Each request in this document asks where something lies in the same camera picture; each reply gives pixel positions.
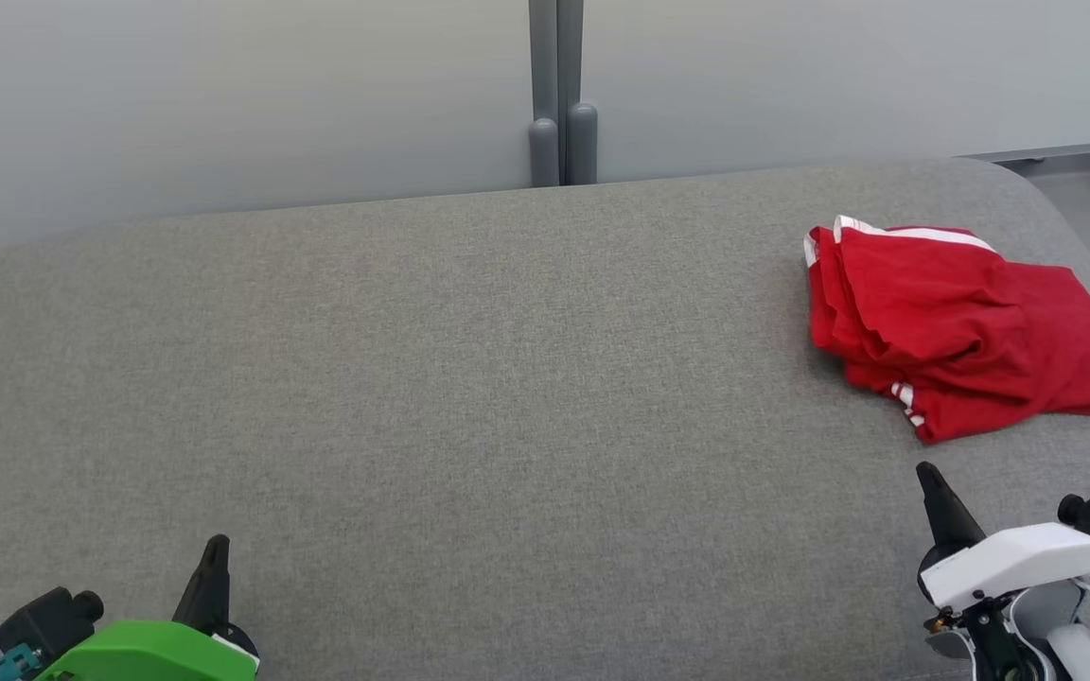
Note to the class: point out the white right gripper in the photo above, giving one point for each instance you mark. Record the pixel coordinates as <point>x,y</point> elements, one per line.
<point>1018,558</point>

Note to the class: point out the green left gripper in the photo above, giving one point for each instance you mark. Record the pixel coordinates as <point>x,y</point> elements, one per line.
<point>148,653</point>

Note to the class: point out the red basketball jersey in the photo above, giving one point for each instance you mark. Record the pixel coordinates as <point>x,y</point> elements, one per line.
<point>1075,359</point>

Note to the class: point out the grey fabric sofa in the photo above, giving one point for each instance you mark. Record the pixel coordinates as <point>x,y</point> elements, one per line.
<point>460,378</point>

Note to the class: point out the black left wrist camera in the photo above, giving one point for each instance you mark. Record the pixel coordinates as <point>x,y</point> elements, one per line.
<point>43,615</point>

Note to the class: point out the grey wall base rail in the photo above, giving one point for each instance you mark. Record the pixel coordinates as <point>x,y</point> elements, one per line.
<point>1075,151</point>

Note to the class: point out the grey partition post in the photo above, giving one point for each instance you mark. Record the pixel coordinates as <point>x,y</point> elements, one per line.
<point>543,95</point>
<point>578,123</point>

